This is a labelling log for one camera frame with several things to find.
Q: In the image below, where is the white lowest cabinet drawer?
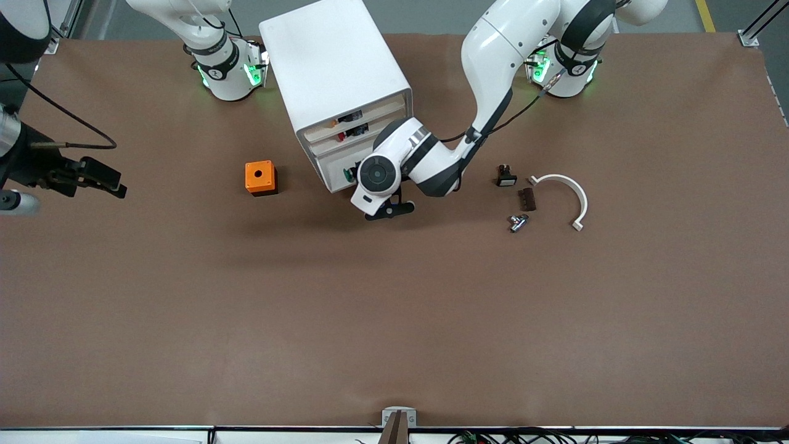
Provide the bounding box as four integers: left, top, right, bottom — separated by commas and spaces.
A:
321, 157, 378, 194

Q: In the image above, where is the tangled cable bundle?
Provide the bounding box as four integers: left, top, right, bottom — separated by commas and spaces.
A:
447, 427, 789, 444

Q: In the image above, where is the grey metal bracket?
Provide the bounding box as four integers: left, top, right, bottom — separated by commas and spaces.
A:
382, 406, 417, 428

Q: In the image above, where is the brown tapered bar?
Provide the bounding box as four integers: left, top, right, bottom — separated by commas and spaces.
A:
377, 411, 411, 444

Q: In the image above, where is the white semicircular pipe clamp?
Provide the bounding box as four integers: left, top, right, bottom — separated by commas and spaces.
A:
528, 174, 589, 232

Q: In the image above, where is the orange button enclosure box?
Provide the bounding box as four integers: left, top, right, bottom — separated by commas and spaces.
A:
245, 160, 279, 197

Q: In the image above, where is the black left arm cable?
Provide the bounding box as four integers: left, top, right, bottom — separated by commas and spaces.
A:
439, 37, 566, 144

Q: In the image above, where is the aluminium frame strut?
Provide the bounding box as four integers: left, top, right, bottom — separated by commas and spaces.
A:
40, 0, 84, 55
738, 0, 789, 48

